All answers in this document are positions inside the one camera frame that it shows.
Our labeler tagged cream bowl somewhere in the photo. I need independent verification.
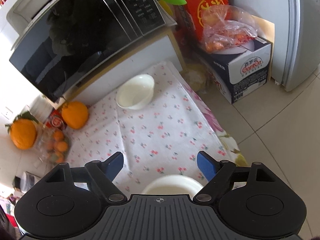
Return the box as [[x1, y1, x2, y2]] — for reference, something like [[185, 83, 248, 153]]
[[116, 74, 155, 110], [142, 175, 203, 197]]

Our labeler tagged glass jar of tangerines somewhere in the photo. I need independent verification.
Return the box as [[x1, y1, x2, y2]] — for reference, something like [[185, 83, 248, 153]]
[[33, 127, 71, 165]]

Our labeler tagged large orange on table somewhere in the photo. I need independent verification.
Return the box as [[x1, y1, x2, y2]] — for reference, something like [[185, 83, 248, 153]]
[[61, 101, 89, 129]]

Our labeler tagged red can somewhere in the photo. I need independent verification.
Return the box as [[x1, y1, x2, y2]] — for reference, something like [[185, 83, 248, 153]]
[[45, 109, 67, 131]]

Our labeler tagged cherry print tablecloth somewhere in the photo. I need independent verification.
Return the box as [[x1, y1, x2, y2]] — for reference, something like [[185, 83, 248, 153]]
[[67, 62, 247, 196]]

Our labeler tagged large orange on jar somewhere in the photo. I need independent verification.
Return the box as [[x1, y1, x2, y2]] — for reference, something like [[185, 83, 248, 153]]
[[4, 111, 39, 150]]

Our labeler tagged stack of white cups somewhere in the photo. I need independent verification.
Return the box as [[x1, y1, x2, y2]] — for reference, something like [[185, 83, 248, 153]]
[[29, 95, 53, 123]]

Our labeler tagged Ganten water carton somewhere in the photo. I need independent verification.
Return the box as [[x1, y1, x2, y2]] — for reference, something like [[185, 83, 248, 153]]
[[197, 15, 275, 105]]

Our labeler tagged white gold-edged stand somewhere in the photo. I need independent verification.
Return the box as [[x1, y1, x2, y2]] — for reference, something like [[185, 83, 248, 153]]
[[52, 27, 186, 109]]

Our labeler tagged plastic bag of fruit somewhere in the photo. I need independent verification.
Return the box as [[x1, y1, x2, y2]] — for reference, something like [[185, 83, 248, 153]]
[[201, 5, 259, 54]]

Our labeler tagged black microwave oven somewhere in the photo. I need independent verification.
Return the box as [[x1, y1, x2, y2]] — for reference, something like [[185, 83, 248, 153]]
[[6, 0, 165, 102]]

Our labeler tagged white refrigerator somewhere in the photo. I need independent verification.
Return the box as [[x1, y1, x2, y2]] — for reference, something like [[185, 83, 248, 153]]
[[229, 0, 319, 92]]

